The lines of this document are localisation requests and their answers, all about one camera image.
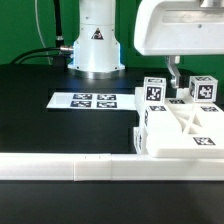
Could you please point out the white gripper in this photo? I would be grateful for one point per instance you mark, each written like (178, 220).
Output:
(179, 27)

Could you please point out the white chair back frame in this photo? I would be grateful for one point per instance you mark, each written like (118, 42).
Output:
(180, 128)

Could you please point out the white marker base sheet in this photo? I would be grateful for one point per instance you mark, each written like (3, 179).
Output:
(92, 101)

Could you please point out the white U-shaped fence frame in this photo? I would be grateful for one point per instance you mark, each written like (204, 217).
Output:
(106, 167)

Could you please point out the white tagged cube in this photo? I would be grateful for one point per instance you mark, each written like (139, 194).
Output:
(203, 88)
(154, 90)

